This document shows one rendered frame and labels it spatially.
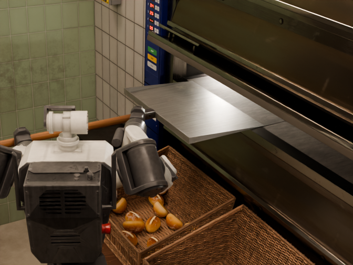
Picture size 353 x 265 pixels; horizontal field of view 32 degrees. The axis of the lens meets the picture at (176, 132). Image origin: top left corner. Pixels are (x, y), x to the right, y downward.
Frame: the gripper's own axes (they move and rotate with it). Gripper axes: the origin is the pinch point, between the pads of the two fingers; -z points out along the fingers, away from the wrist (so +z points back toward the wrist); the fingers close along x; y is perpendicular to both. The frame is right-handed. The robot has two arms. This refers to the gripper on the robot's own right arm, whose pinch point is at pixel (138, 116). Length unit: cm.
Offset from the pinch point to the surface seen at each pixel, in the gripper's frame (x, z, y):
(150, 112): 1.2, -1.8, -4.4
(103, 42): -6, -112, 34
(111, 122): 0.4, 7.9, 9.9
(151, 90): -1.4, -32.5, -1.4
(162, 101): -1.4, -20.2, -7.8
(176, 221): -55, -9, -17
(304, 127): 21, 46, -58
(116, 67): -15, -98, 25
